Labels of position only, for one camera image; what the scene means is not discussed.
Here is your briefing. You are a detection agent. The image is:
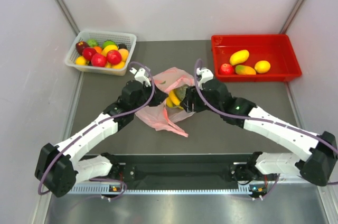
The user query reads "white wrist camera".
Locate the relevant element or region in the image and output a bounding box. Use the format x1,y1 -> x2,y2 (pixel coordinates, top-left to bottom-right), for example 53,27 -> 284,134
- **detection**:
129,67 -> 151,87
195,67 -> 214,90

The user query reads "pink translucent plastic bag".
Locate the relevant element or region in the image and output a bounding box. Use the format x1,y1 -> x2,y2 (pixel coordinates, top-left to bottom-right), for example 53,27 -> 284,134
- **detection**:
135,67 -> 194,137

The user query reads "yellow lemon in tray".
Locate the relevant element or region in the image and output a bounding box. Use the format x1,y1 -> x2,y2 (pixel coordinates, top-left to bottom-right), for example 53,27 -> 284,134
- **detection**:
254,60 -> 271,74

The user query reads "yellow banana bunch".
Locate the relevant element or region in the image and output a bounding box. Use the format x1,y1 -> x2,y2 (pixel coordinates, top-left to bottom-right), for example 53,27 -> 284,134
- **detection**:
166,90 -> 183,109

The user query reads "yellow mango in tray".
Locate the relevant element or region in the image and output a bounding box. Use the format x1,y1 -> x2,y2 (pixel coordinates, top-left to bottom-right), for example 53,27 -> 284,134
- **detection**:
229,50 -> 249,66

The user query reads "grey slotted cable duct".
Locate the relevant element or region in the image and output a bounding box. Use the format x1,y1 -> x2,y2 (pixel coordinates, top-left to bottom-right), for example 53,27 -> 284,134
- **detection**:
71,183 -> 267,195

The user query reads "green lime in basket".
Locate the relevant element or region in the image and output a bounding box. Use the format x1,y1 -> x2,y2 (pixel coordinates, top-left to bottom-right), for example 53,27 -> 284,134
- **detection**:
87,39 -> 99,47

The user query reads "red plastic tray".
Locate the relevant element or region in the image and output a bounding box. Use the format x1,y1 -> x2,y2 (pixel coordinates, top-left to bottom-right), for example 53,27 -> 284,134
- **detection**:
211,34 -> 302,82

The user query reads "yellow banana in basket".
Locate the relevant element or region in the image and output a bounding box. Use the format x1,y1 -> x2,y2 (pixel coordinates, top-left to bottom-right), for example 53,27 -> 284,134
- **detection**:
101,45 -> 118,56

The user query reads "green netted melon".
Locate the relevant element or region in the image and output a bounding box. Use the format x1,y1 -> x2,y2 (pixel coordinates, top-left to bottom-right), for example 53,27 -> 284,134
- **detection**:
174,85 -> 189,101

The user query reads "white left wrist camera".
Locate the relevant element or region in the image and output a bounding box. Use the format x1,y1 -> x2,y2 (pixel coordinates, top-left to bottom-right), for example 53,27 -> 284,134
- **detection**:
129,67 -> 151,87

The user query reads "yellow fruit front in basket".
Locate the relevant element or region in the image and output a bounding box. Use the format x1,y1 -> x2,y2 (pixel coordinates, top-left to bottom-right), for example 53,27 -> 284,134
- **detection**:
111,61 -> 125,69

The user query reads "red apple middle in basket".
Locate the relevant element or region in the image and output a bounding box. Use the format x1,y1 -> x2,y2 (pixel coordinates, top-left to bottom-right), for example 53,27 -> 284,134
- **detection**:
91,53 -> 107,67

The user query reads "dark fruit back in basket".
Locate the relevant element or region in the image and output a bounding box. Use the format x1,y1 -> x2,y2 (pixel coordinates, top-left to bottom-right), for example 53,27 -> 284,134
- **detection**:
118,43 -> 128,50

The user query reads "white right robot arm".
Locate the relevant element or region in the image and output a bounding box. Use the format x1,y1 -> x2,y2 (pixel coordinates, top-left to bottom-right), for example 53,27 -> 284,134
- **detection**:
181,79 -> 337,186

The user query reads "red apple in tray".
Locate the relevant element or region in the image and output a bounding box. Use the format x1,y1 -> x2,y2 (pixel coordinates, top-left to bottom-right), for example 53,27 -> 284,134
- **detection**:
219,63 -> 234,75

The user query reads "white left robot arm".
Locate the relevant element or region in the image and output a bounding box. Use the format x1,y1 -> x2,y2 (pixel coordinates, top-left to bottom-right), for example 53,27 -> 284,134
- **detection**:
35,80 -> 168,198

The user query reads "small orange in basket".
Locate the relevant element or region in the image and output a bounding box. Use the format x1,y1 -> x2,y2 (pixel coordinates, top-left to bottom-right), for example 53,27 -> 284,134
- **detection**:
93,46 -> 102,53

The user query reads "red apple in basket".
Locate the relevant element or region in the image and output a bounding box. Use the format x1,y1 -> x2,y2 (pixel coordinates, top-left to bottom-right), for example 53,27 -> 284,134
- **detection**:
91,53 -> 107,67
106,50 -> 122,65
82,47 -> 97,61

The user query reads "yellow lemon in basket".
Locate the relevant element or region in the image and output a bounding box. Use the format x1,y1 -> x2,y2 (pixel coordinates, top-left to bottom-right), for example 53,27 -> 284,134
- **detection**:
75,56 -> 88,66

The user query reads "white perforated plastic basket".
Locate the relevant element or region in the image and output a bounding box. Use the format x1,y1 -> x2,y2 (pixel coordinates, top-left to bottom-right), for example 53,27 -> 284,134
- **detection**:
65,30 -> 137,76

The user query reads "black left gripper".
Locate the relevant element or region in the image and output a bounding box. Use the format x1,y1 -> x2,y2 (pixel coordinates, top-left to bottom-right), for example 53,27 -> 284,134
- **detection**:
132,80 -> 168,113

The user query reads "green apple in basket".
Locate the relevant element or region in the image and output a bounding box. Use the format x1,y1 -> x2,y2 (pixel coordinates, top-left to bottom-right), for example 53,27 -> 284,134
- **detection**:
102,40 -> 116,49

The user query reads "red apple right in basket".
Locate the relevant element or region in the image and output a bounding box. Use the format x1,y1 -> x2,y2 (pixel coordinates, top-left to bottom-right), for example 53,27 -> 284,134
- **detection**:
106,50 -> 122,65

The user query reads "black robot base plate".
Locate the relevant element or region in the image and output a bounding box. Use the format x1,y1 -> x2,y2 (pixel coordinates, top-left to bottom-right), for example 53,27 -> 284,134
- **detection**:
105,154 -> 282,184

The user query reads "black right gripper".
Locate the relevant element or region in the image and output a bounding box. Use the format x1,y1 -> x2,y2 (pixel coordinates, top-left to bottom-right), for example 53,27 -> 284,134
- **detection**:
180,85 -> 222,115

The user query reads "orange green mango in tray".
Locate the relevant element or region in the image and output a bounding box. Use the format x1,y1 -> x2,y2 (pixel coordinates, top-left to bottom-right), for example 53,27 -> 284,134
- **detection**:
235,64 -> 256,75

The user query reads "dark red fruit in basket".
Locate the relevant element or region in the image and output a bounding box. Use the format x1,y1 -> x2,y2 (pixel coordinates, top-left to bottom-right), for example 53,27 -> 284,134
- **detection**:
75,41 -> 89,55

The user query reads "orange peach in basket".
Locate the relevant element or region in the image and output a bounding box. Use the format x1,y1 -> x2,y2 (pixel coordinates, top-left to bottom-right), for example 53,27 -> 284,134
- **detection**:
118,49 -> 129,62

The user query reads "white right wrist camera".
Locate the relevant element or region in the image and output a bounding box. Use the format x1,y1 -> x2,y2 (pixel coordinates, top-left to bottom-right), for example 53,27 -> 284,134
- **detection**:
195,67 -> 214,90

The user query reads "red apple left in basket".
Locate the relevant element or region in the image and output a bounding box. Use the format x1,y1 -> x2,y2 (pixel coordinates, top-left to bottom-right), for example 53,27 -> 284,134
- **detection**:
82,47 -> 97,61

